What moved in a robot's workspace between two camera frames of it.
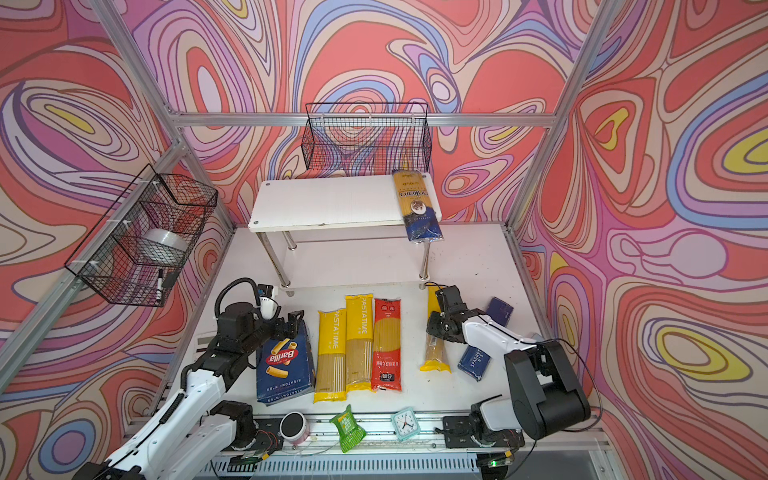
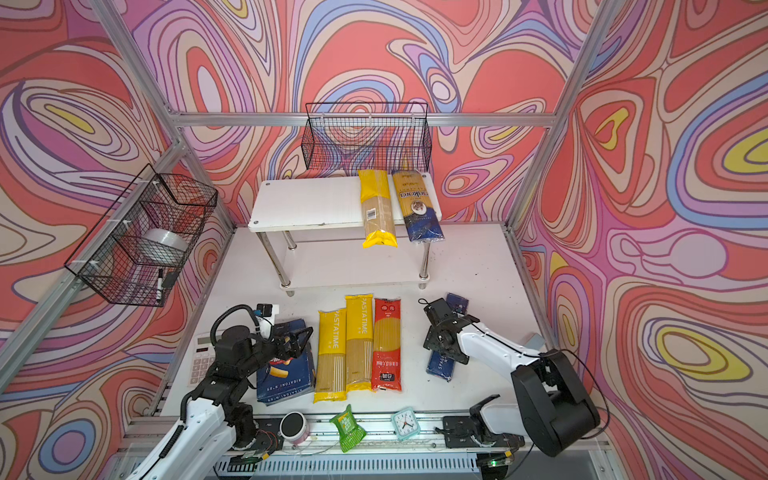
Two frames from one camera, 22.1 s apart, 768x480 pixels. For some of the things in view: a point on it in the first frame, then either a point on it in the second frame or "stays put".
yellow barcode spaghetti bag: (436, 351) -> (377, 209)
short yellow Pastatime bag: (331, 358) stays put
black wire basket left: (136, 248) stays put
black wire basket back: (366, 138) stays put
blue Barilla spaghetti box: (474, 362) -> (440, 365)
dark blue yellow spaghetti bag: (417, 207) stays put
